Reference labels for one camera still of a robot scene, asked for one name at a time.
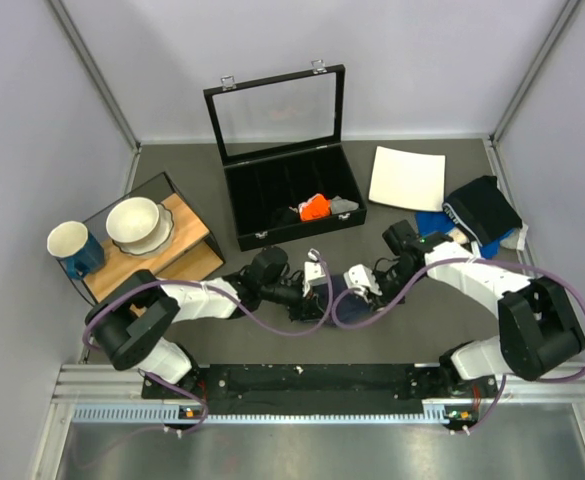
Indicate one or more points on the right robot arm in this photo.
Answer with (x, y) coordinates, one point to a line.
(538, 329)

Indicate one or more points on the grey rolled garment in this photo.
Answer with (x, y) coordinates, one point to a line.
(339, 205)

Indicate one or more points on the black compartment box with lid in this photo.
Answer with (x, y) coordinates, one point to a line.
(280, 142)

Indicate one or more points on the navy underwear with cream waistband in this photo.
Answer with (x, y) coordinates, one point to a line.
(351, 309)

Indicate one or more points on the orange rolled garment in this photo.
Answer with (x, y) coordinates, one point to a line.
(314, 208)

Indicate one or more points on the white square plate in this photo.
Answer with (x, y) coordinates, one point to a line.
(407, 180)

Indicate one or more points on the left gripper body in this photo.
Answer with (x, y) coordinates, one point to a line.
(296, 309)

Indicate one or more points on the grey slotted cable duct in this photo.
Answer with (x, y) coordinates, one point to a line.
(183, 413)

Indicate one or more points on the white saucer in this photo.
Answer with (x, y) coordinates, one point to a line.
(156, 241)

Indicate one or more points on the blue mug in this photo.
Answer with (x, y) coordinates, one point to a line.
(76, 248)

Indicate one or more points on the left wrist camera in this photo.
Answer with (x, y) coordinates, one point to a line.
(315, 273)

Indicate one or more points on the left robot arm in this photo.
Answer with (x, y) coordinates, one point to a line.
(130, 323)

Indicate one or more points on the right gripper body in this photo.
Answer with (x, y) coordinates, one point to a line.
(391, 283)

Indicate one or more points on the white ceramic bowl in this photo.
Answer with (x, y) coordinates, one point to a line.
(132, 220)

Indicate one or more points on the black rolled garment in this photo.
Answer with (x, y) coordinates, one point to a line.
(285, 216)

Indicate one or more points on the wooden shelf with black frame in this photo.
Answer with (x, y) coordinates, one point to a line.
(193, 253)

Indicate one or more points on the bright blue underwear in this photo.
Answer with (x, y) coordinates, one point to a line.
(430, 222)

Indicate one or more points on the white garment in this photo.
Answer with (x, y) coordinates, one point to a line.
(516, 239)

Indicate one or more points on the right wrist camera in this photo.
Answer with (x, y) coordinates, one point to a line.
(361, 280)

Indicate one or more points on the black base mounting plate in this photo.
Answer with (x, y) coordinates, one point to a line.
(307, 389)

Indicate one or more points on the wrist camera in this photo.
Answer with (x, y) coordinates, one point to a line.
(361, 280)
(315, 273)

